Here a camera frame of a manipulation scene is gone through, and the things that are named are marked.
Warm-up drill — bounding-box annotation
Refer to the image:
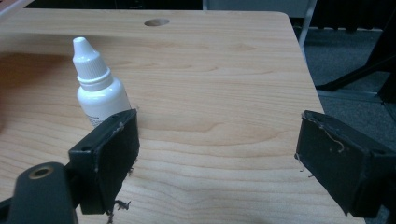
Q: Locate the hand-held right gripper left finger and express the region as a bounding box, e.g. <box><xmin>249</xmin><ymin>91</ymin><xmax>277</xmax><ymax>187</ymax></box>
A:
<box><xmin>67</xmin><ymin>108</ymin><xmax>141</xmax><ymax>217</ymax></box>

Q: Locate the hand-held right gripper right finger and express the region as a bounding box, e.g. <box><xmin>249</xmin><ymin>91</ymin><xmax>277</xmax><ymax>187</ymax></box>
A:
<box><xmin>294</xmin><ymin>109</ymin><xmax>396</xmax><ymax>218</ymax></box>

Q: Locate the white dropper bottle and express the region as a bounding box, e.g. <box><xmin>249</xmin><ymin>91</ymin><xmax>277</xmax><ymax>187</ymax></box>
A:
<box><xmin>72</xmin><ymin>36</ymin><xmax>133</xmax><ymax>129</ymax></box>

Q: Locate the black stand leg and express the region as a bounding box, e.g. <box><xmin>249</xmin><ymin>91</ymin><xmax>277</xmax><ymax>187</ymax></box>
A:
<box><xmin>315</xmin><ymin>8</ymin><xmax>396</xmax><ymax>104</ymax></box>

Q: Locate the white metal table leg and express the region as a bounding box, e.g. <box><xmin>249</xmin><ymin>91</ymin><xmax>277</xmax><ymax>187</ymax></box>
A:
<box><xmin>298</xmin><ymin>0</ymin><xmax>319</xmax><ymax>49</ymax></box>

